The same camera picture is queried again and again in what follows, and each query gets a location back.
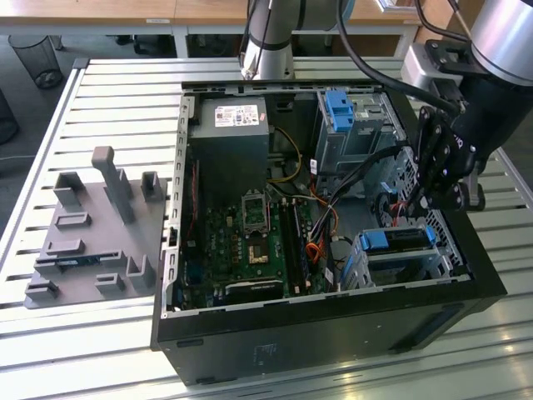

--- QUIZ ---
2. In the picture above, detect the metal disk bay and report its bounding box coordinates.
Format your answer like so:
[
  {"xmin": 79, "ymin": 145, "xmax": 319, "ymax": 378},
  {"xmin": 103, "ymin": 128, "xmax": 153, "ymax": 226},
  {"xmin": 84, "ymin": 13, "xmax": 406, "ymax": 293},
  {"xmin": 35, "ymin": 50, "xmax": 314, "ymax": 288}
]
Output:
[{"xmin": 341, "ymin": 224, "xmax": 471, "ymax": 291}]

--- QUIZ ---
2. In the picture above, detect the green RAM stick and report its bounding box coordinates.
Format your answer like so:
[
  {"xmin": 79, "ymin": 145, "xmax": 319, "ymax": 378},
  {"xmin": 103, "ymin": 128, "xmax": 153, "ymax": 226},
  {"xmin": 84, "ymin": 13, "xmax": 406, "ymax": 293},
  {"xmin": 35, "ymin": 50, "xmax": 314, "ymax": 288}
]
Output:
[{"xmin": 56, "ymin": 256, "xmax": 102, "ymax": 268}]

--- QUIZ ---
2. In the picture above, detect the orange wire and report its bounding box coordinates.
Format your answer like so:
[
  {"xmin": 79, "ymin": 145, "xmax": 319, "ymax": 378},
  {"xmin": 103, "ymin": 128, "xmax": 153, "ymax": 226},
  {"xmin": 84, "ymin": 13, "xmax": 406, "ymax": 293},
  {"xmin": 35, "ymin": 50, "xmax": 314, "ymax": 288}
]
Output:
[{"xmin": 306, "ymin": 242, "xmax": 330, "ymax": 263}]

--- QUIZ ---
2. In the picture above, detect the grey power supply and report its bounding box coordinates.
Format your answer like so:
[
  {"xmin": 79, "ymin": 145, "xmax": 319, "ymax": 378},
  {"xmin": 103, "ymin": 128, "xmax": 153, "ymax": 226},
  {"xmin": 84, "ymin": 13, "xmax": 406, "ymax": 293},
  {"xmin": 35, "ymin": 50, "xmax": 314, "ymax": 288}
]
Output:
[{"xmin": 189, "ymin": 97, "xmax": 270, "ymax": 197}]

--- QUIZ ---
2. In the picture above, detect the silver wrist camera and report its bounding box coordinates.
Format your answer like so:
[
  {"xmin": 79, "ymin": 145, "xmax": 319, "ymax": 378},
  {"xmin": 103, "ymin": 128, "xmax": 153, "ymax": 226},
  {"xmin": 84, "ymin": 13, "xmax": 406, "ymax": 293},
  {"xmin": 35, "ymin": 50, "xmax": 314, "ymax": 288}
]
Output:
[{"xmin": 401, "ymin": 39, "xmax": 474, "ymax": 91}]

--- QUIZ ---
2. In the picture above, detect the metal optical drive cage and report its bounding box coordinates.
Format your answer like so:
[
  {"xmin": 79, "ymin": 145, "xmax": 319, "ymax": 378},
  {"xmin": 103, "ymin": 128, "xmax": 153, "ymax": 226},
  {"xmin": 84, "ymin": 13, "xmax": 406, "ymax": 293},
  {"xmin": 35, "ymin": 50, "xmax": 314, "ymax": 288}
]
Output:
[{"xmin": 314, "ymin": 89, "xmax": 407, "ymax": 188}]

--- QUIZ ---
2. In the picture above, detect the CPU socket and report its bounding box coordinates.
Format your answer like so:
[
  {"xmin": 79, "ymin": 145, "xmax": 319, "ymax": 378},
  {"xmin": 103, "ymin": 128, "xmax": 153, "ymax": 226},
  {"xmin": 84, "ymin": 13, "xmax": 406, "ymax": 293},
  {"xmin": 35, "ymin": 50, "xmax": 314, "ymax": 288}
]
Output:
[{"xmin": 241, "ymin": 189, "xmax": 271, "ymax": 237}]

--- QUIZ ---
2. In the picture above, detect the wooden desk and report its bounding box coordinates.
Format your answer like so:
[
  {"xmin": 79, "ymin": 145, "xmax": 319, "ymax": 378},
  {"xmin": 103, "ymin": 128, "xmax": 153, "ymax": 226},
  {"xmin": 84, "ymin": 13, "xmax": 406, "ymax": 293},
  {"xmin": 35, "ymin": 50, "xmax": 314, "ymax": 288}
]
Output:
[
  {"xmin": 0, "ymin": 2, "xmax": 181, "ymax": 58},
  {"xmin": 178, "ymin": 0, "xmax": 426, "ymax": 58}
]

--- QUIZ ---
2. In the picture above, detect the black heatsink card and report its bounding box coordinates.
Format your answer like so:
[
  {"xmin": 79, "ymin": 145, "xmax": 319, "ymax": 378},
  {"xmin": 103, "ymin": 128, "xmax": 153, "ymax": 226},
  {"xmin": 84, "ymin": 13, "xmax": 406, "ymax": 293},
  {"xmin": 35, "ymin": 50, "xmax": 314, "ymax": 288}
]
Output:
[{"xmin": 224, "ymin": 277, "xmax": 286, "ymax": 302}]

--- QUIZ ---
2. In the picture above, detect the grey parts rack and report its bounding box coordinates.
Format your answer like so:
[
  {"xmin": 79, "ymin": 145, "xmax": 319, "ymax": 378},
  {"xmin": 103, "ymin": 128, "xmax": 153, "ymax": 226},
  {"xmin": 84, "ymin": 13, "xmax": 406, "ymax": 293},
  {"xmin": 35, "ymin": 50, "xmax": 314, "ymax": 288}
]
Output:
[{"xmin": 23, "ymin": 145, "xmax": 170, "ymax": 310}]

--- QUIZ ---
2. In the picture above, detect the black mesh wastebasket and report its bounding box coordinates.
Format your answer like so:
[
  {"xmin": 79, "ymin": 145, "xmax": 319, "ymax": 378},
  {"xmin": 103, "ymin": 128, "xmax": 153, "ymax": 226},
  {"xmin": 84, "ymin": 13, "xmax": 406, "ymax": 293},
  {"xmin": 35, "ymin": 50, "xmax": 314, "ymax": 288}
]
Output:
[{"xmin": 7, "ymin": 33, "xmax": 63, "ymax": 89}]

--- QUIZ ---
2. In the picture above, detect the multicoloured wire bundle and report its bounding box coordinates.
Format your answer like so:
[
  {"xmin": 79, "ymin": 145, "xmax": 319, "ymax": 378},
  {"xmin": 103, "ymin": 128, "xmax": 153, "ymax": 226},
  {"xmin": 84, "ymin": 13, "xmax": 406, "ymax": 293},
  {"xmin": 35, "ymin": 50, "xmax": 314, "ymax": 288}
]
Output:
[{"xmin": 307, "ymin": 202, "xmax": 341, "ymax": 247}]

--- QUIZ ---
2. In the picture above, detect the brown wooden cabinet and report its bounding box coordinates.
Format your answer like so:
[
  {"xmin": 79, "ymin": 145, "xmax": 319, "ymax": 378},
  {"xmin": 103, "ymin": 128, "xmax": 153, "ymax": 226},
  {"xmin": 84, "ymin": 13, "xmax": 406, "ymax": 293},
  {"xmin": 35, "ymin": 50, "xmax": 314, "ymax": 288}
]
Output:
[{"xmin": 410, "ymin": 0, "xmax": 480, "ymax": 59}]

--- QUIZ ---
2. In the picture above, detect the yellow black wire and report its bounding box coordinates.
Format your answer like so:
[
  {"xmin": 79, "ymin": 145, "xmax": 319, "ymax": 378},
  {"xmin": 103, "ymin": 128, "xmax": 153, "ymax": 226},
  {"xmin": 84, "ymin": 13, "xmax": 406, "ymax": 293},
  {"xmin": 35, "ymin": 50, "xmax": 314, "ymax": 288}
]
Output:
[{"xmin": 266, "ymin": 124, "xmax": 303, "ymax": 184}]

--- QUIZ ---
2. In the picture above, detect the thick black cable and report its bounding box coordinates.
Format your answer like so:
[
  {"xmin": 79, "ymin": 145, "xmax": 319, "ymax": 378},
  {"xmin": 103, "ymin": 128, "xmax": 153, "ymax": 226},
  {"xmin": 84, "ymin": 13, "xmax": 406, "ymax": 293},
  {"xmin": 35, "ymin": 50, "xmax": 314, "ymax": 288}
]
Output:
[{"xmin": 326, "ymin": 143, "xmax": 416, "ymax": 208}]

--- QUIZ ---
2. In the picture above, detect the black PC case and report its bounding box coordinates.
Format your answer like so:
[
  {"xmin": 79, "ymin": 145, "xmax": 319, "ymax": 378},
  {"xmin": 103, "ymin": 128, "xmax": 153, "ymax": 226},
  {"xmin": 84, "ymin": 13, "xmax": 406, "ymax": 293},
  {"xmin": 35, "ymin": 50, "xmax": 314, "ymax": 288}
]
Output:
[{"xmin": 149, "ymin": 77, "xmax": 508, "ymax": 387}]

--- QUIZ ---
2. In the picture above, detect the black data wire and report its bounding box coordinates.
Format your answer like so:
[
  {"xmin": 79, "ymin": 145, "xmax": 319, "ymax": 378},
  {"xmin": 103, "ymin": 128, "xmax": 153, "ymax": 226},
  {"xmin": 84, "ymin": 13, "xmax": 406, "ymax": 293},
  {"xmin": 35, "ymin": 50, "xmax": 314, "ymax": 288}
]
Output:
[{"xmin": 373, "ymin": 189, "xmax": 396, "ymax": 228}]

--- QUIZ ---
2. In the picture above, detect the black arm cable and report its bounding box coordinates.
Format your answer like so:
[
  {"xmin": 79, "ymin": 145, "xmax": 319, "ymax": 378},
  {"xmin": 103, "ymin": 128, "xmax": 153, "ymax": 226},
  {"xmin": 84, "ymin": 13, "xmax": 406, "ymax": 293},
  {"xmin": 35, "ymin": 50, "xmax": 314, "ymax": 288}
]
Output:
[{"xmin": 335, "ymin": 0, "xmax": 466, "ymax": 116}]

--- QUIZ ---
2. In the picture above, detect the green motherboard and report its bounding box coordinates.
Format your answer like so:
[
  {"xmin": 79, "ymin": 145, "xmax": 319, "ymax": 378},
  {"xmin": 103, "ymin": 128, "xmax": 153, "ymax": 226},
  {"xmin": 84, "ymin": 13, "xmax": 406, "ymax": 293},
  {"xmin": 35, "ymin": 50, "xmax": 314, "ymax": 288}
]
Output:
[{"xmin": 178, "ymin": 182, "xmax": 334, "ymax": 312}]

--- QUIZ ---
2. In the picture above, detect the thin red wire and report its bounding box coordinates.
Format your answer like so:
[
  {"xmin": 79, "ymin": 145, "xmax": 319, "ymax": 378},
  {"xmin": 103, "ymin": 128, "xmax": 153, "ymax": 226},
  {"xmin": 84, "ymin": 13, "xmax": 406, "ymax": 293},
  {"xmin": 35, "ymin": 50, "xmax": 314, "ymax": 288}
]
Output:
[{"xmin": 189, "ymin": 164, "xmax": 201, "ymax": 234}]

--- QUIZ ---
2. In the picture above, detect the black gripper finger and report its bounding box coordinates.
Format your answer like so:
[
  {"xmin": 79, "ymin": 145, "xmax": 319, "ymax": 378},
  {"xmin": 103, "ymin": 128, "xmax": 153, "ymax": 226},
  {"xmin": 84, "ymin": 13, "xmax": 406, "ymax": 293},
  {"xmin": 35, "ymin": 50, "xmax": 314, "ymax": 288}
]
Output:
[
  {"xmin": 406, "ymin": 106, "xmax": 454, "ymax": 216},
  {"xmin": 428, "ymin": 179, "xmax": 470, "ymax": 213}
]

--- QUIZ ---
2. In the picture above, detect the hard disk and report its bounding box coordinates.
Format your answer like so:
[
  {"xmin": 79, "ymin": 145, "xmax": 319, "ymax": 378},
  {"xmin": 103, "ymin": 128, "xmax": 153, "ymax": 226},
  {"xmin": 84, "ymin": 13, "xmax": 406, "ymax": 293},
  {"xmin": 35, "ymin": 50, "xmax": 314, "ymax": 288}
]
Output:
[{"xmin": 358, "ymin": 227, "xmax": 437, "ymax": 253}]

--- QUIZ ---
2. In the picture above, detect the blue drive latch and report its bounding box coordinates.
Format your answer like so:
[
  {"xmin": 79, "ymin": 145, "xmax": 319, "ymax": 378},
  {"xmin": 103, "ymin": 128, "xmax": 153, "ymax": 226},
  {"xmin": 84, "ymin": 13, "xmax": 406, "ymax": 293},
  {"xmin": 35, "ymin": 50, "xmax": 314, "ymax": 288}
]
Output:
[{"xmin": 326, "ymin": 90, "xmax": 355, "ymax": 133}]

